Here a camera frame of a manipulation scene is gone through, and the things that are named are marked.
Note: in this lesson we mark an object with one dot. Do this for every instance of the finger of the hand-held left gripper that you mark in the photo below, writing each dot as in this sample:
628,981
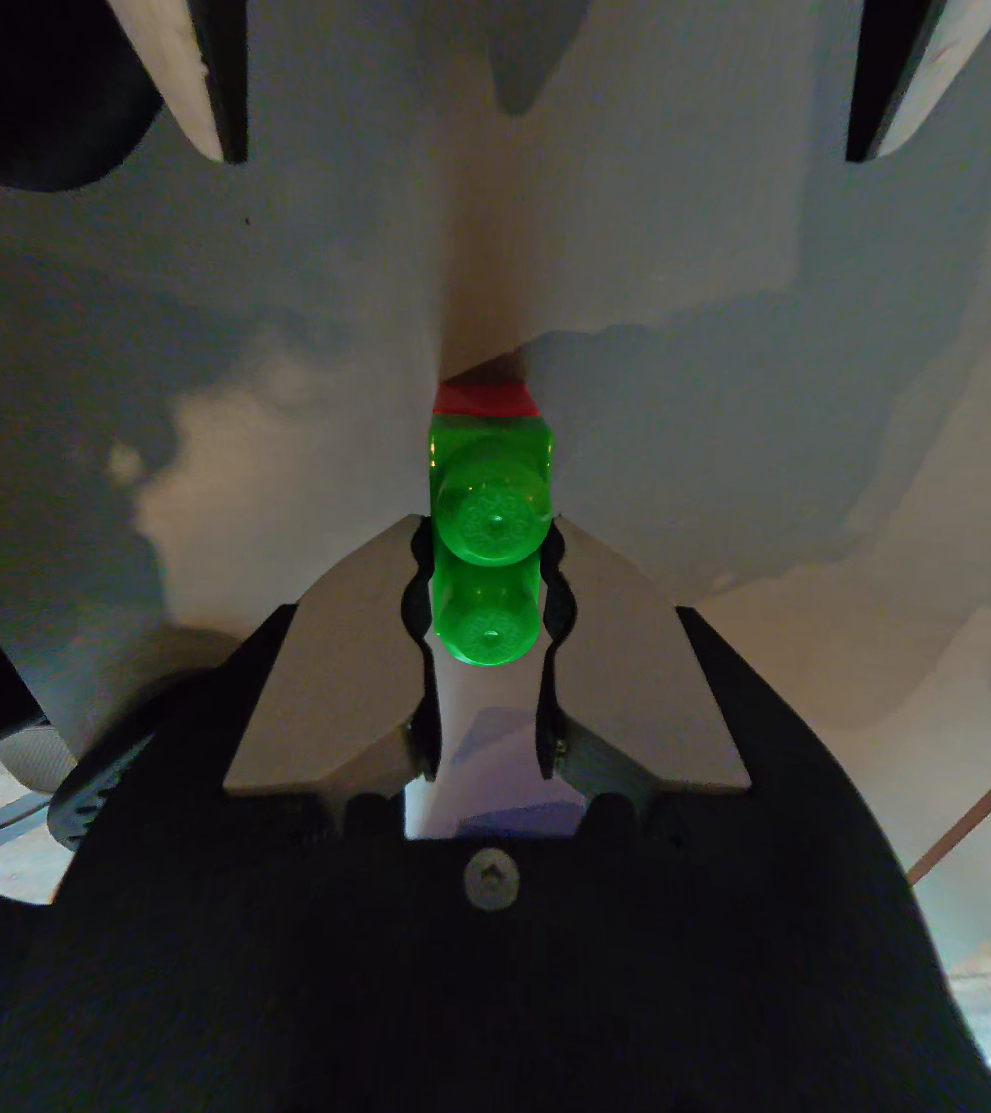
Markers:
182,70
922,70

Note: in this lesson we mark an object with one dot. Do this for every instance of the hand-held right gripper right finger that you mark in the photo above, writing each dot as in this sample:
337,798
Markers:
643,696

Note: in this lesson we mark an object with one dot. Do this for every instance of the green two-stud mega block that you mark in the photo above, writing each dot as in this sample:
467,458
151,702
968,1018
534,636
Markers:
492,522

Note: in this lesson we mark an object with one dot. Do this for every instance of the black honeycomb rubber pad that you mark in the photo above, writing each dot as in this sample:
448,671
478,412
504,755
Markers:
26,87

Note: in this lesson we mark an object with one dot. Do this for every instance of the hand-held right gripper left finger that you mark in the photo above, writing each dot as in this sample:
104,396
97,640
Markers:
330,696

